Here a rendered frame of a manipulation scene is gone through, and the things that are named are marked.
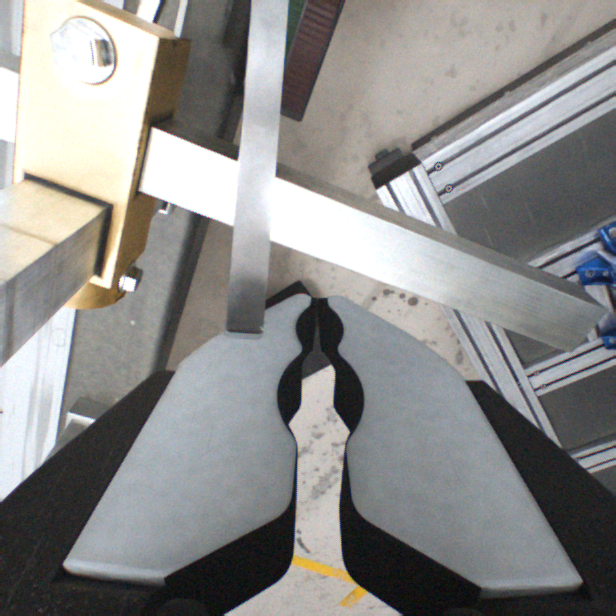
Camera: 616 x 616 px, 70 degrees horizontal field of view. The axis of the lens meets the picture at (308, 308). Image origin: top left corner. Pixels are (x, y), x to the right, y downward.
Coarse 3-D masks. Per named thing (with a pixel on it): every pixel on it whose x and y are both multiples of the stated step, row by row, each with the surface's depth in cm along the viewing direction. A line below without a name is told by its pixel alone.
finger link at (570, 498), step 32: (480, 384) 8; (512, 416) 8; (512, 448) 7; (544, 448) 7; (544, 480) 7; (576, 480) 7; (544, 512) 6; (576, 512) 6; (608, 512) 6; (576, 544) 6; (608, 544) 6; (608, 576) 5; (480, 608) 5; (512, 608) 5; (544, 608) 5; (576, 608) 5; (608, 608) 5
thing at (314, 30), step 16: (320, 0) 26; (336, 0) 26; (304, 16) 27; (320, 16) 27; (304, 32) 27; (320, 32) 27; (304, 48) 28; (320, 48) 27; (288, 64) 28; (304, 64) 28; (288, 80) 28; (304, 80) 28; (288, 96) 29; (304, 96) 29
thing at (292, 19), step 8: (296, 0) 26; (304, 0) 26; (288, 8) 26; (296, 8) 26; (288, 16) 27; (296, 16) 27; (288, 24) 27; (296, 24) 27; (288, 32) 27; (288, 40) 27; (288, 48) 28
